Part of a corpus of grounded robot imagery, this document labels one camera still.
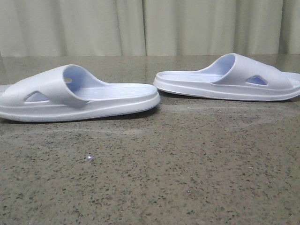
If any light blue slipper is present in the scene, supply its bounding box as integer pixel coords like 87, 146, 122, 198
154, 53, 300, 101
0, 64, 160, 122

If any beige pleated curtain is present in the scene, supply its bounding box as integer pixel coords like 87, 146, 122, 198
0, 0, 300, 56

